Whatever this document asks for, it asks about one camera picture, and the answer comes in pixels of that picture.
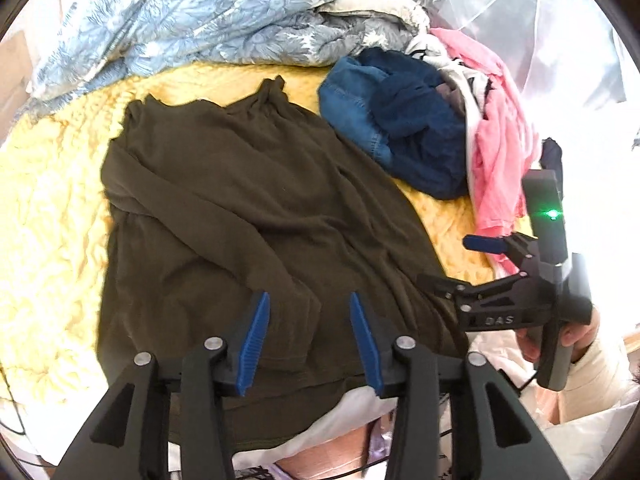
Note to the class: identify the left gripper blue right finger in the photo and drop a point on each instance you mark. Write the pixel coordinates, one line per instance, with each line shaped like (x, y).
(492, 435)

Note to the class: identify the yellow dotted plush blanket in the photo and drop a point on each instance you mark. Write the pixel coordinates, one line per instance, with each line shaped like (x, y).
(54, 229)

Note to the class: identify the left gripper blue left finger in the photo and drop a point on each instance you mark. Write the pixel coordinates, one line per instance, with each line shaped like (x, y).
(126, 435)

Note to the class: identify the cream sleeve right forearm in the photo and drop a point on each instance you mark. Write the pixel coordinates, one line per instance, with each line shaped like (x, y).
(599, 386)

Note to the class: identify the black white patterned garment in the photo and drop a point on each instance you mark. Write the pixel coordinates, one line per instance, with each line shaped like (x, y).
(467, 88)

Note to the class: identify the blue denim jeans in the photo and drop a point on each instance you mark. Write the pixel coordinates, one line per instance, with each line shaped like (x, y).
(391, 105)

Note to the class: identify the white bed sheet mattress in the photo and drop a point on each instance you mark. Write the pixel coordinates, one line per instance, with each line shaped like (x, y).
(355, 409)

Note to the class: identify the blue grey floral duvet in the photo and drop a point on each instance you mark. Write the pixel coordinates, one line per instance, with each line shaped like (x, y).
(103, 41)

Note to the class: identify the pink garment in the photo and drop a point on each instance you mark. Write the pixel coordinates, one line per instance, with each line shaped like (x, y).
(504, 146)

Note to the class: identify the dark olive long-sleeve shirt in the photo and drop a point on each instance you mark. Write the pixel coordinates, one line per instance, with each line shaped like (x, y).
(211, 204)

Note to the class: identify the person right hand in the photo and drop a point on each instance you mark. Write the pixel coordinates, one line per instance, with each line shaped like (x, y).
(577, 337)

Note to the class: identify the white mosquito net tent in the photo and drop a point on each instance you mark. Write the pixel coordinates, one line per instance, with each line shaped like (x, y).
(576, 77)

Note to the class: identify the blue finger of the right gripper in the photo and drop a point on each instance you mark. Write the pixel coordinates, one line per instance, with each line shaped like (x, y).
(487, 244)
(441, 286)

